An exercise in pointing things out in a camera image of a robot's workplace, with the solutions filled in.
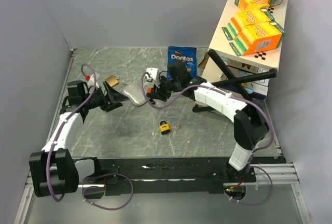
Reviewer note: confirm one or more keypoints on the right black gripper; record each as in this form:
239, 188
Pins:
158, 93

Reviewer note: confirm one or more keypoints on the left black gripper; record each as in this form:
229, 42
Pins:
115, 96

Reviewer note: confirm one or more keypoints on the yellow padlock black shackle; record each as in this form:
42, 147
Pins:
164, 128

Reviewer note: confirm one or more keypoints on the orange black small padlock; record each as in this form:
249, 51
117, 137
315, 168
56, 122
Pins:
151, 90

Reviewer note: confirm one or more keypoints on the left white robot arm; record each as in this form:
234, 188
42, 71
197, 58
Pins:
53, 170

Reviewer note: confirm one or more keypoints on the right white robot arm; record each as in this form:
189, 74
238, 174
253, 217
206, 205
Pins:
250, 124

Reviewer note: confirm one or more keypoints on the brass padlock silver shackle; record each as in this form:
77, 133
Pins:
112, 80

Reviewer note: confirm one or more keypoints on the blue Doritos chip bag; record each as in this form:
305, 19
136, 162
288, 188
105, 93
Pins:
187, 55

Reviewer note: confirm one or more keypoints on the black folding stand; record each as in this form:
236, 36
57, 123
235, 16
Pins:
233, 79

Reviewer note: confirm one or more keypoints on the white cardboard box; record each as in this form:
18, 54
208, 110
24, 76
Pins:
210, 70

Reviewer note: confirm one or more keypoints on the front yellow sponge pack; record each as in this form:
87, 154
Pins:
258, 38

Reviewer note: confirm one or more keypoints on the yellow sponge pack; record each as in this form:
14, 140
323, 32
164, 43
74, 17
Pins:
243, 19
258, 38

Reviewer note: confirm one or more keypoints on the white shelf board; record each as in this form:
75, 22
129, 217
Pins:
266, 59

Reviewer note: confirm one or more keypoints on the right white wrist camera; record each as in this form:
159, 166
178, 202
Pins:
152, 75

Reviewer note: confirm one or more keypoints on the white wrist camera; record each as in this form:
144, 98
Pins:
92, 80
152, 75

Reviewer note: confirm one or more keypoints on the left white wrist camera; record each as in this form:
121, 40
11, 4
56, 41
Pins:
92, 80

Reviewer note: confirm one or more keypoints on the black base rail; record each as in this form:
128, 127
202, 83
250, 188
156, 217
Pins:
168, 175

